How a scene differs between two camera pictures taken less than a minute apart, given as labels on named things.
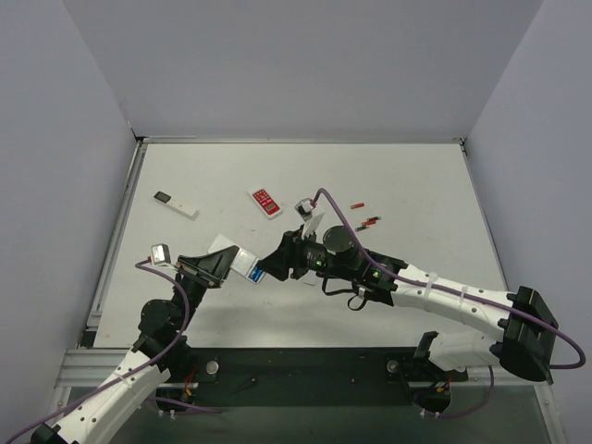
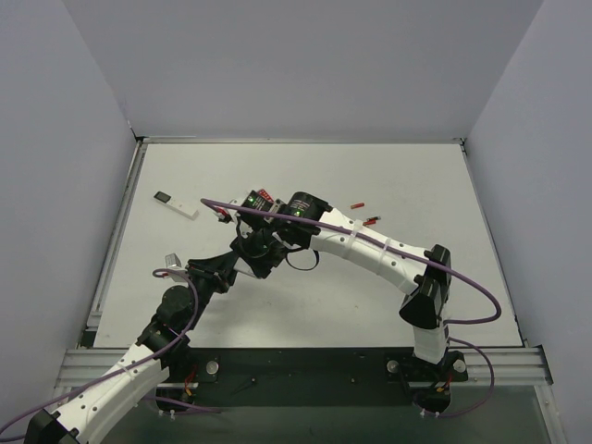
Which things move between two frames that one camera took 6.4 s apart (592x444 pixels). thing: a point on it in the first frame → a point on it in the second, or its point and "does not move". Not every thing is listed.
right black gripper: [295, 257] → [239, 217]
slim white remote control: [176, 204] does not move
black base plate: [247, 376] does not move
